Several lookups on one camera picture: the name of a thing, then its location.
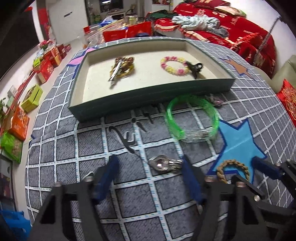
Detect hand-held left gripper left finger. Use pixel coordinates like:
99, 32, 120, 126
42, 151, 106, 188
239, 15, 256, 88
28, 155, 120, 241

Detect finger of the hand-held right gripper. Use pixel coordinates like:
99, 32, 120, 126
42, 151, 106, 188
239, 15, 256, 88
232, 175, 296, 232
253, 157, 296, 186

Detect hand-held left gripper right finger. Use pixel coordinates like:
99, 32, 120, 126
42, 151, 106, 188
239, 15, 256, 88
181, 155, 271, 241

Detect braided brown rope bracelet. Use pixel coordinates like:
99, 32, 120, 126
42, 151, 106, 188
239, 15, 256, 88
216, 159, 250, 184

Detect silver metal link bracelet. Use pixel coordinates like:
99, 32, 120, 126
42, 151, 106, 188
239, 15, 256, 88
149, 155, 184, 173

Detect grey-green shallow tray box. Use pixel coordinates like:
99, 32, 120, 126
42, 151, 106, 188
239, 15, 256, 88
69, 38, 236, 122

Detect yellow cord bracelet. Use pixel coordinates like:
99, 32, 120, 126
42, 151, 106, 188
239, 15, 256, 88
110, 65, 136, 79

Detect black hair claw clip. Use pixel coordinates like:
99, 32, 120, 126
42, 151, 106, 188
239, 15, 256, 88
186, 61, 204, 80

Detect dark brown bead bracelet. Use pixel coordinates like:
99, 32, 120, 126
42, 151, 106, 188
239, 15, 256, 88
115, 56, 135, 73

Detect pink and yellow bead bracelet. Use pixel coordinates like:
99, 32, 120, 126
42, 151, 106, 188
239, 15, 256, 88
160, 56, 189, 76

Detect scattered black hairpins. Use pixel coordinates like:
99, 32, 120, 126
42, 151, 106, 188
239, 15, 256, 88
109, 104, 163, 154

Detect grey checked tablecloth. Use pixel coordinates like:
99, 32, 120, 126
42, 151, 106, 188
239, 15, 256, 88
24, 36, 296, 241

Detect green translucent bangle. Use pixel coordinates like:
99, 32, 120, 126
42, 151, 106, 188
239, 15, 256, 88
166, 95, 220, 142

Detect red embroidered cushion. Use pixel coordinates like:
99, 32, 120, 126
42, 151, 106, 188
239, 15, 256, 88
276, 79, 296, 127

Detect small dark beaded ornament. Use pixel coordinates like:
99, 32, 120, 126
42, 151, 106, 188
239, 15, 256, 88
208, 94, 224, 106

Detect pale green armchair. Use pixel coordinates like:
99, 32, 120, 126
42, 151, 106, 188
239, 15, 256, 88
250, 54, 296, 131

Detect green snack bag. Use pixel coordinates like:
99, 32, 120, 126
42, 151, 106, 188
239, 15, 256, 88
0, 132, 24, 164

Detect orange printed bag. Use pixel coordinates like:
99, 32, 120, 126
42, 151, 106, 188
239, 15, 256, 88
8, 107, 31, 142

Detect black framed object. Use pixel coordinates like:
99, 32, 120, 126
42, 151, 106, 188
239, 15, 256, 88
0, 155, 15, 200

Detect blue plastic bag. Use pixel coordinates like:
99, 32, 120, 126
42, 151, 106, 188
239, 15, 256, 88
0, 210, 32, 241

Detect lime green carton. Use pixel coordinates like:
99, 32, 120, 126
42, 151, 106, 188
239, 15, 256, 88
21, 84, 44, 113

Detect red gift box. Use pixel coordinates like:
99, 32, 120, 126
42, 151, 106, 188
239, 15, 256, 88
37, 61, 54, 83
47, 47, 63, 68
58, 44, 71, 57

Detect red printed sofa cover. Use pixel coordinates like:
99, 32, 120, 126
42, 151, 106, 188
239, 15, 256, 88
154, 0, 277, 78

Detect red gift bag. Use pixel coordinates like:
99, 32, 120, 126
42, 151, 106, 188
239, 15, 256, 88
103, 22, 152, 42

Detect light blue clothes pile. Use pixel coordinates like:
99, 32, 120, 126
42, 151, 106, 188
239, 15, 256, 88
172, 15, 220, 31

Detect beige and green pillow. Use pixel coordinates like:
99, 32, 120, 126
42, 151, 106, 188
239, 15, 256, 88
214, 6, 247, 17

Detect dark green cloth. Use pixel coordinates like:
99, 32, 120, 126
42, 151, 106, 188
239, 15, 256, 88
146, 10, 179, 20

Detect red printed pillow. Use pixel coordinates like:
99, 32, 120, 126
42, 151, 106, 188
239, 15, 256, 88
193, 0, 231, 7

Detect red wall banner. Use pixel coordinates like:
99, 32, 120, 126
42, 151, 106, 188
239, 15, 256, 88
37, 7, 50, 40

